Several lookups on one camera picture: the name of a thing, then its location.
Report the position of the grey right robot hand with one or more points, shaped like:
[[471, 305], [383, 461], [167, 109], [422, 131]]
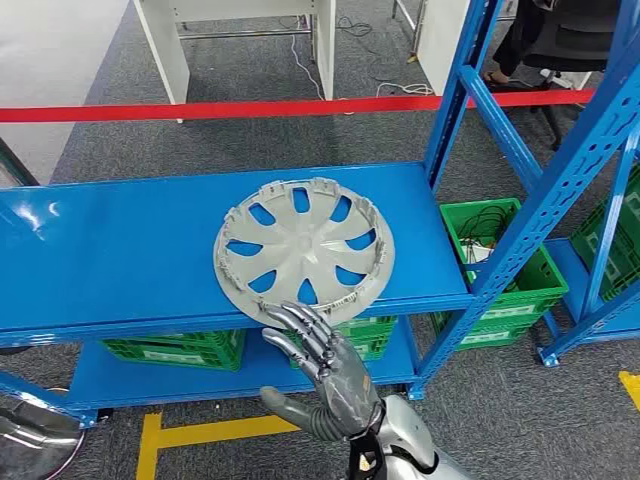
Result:
[[345, 391]]

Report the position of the grey plastic wheel cover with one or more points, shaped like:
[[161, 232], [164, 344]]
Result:
[[305, 245]]

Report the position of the blue metal shelf rack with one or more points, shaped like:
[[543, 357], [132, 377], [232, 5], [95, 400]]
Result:
[[125, 252], [562, 265]]

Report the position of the green plastic crate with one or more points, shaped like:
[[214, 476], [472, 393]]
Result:
[[631, 258], [537, 272], [370, 334], [200, 348]]

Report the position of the white plastic item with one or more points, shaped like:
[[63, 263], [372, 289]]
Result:
[[475, 253]]

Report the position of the red barrier belt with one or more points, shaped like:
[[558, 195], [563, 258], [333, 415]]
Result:
[[250, 108]]

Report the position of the white cabinet panel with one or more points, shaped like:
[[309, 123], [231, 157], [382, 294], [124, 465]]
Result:
[[440, 40]]

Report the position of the grey metal table leg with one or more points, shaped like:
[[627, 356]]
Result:
[[419, 26]]

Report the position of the person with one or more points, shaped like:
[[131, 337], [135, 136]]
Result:
[[515, 40]]

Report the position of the white desk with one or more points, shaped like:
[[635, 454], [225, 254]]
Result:
[[160, 46]]

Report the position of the black office chair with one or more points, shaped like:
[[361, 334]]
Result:
[[570, 40]]

